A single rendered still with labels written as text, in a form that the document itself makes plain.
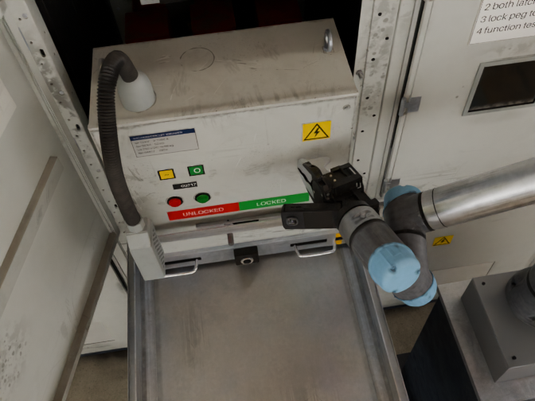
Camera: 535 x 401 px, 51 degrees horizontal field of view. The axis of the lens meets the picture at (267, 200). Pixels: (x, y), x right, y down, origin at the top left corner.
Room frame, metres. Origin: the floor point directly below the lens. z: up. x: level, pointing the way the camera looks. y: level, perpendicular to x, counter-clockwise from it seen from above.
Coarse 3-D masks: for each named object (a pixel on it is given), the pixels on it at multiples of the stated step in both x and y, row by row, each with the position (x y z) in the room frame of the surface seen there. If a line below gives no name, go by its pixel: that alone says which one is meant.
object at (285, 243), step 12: (264, 240) 0.70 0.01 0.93; (276, 240) 0.70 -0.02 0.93; (288, 240) 0.70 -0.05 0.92; (300, 240) 0.70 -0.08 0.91; (312, 240) 0.70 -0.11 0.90; (324, 240) 0.71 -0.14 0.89; (180, 252) 0.69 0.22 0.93; (192, 252) 0.68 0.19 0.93; (204, 252) 0.68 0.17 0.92; (216, 252) 0.68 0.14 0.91; (228, 252) 0.69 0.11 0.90; (264, 252) 0.69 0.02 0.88; (276, 252) 0.70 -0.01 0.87; (168, 264) 0.68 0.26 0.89; (180, 264) 0.68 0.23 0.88; (192, 264) 0.68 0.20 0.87
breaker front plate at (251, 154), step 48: (96, 144) 0.68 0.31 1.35; (240, 144) 0.70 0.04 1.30; (288, 144) 0.71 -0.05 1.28; (336, 144) 0.72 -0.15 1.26; (144, 192) 0.69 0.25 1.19; (192, 192) 0.70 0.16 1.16; (240, 192) 0.70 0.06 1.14; (288, 192) 0.71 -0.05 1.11; (192, 240) 0.69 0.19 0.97; (240, 240) 0.70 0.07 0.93
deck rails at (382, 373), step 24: (360, 264) 0.64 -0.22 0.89; (144, 288) 0.63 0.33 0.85; (360, 288) 0.59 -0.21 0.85; (144, 312) 0.57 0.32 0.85; (360, 312) 0.53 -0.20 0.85; (144, 336) 0.51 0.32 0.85; (144, 360) 0.45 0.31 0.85; (384, 360) 0.40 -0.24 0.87; (144, 384) 0.39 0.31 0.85; (384, 384) 0.35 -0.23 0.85
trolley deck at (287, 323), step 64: (128, 256) 0.73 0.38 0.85; (320, 256) 0.69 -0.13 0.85; (128, 320) 0.55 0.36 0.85; (192, 320) 0.54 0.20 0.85; (256, 320) 0.53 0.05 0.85; (320, 320) 0.52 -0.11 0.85; (384, 320) 0.50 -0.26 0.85; (128, 384) 0.39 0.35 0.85; (192, 384) 0.38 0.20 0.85; (256, 384) 0.37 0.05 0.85; (320, 384) 0.36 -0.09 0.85
